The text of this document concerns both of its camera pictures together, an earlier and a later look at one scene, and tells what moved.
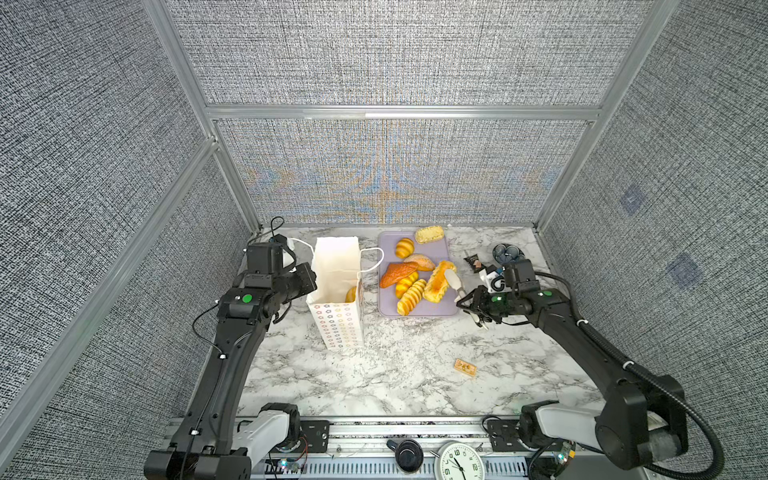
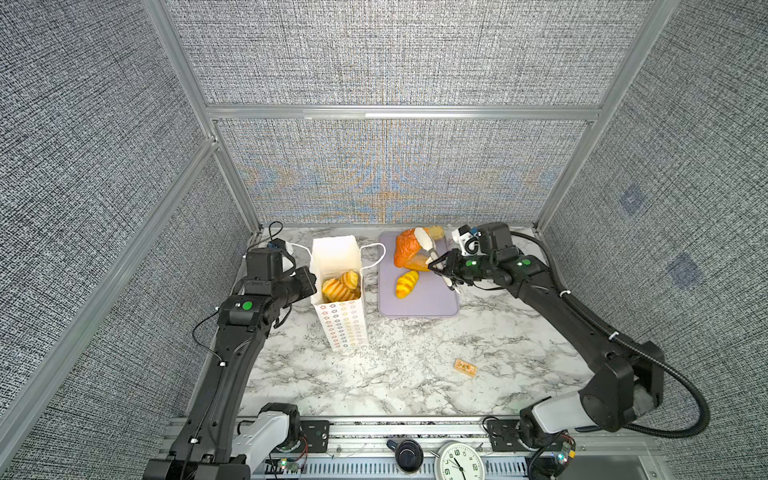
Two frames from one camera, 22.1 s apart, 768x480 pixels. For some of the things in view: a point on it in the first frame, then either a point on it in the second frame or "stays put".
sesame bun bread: [423, 262] stays put
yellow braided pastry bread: [437, 285] → [350, 279]
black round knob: [409, 456] stays put
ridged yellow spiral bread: [411, 298] → [345, 288]
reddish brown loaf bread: [396, 271] → [406, 244]
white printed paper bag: [336, 297] stays put
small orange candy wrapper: [465, 367] stays put
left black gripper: [307, 276] stays put
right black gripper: [478, 302] → [451, 268]
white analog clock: [459, 460] stays put
